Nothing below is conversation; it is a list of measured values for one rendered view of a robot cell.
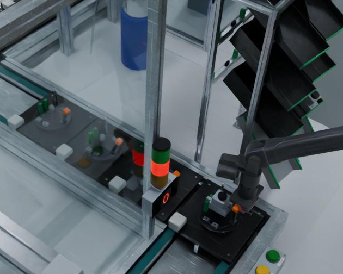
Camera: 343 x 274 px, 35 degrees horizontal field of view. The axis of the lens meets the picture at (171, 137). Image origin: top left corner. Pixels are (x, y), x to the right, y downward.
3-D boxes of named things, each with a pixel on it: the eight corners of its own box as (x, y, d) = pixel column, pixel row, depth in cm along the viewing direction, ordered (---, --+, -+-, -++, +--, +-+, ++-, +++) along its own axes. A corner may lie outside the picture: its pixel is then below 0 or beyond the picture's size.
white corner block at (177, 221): (186, 224, 181) (187, 217, 178) (178, 234, 179) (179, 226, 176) (175, 217, 183) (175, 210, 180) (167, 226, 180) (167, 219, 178)
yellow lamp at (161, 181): (171, 179, 154) (172, 168, 151) (160, 191, 151) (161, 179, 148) (157, 171, 156) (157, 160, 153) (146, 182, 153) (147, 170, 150)
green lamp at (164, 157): (173, 156, 147) (174, 143, 144) (162, 167, 144) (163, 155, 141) (158, 147, 149) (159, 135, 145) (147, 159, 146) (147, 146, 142)
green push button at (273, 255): (281, 257, 175) (282, 253, 173) (275, 266, 172) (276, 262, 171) (269, 250, 176) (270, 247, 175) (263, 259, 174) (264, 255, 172)
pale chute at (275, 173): (293, 169, 196) (302, 169, 192) (270, 189, 189) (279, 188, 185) (259, 100, 191) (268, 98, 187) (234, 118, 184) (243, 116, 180)
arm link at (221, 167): (261, 159, 150) (265, 143, 157) (220, 149, 152) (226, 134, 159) (252, 193, 156) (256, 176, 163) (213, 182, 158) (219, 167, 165)
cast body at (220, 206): (231, 208, 178) (234, 195, 173) (225, 217, 175) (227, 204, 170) (209, 195, 181) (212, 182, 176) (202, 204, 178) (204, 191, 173)
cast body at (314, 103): (313, 107, 189) (325, 98, 183) (306, 113, 186) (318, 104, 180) (298, 88, 190) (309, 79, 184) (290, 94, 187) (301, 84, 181)
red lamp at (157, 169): (172, 168, 151) (173, 156, 147) (161, 179, 148) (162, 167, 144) (157, 160, 153) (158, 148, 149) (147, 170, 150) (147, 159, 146)
